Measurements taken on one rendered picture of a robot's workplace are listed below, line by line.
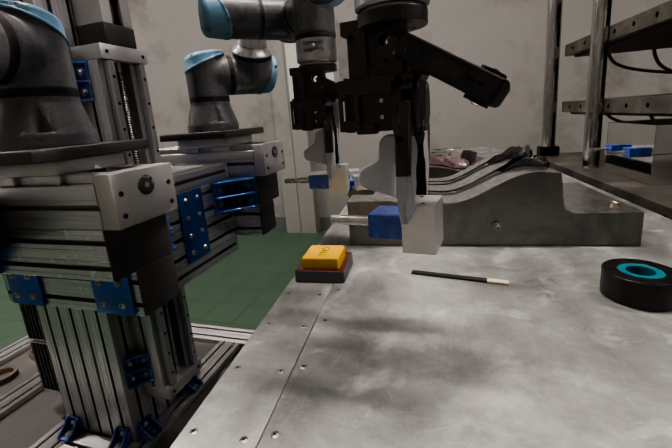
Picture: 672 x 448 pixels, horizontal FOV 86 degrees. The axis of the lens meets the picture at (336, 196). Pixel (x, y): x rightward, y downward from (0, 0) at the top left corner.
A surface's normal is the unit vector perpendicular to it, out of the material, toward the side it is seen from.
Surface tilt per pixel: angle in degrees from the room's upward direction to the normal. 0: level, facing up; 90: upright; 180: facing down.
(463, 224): 90
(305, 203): 90
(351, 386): 0
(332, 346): 0
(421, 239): 90
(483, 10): 90
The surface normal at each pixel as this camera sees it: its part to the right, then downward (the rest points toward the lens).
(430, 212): -0.42, 0.23
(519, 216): -0.21, 0.22
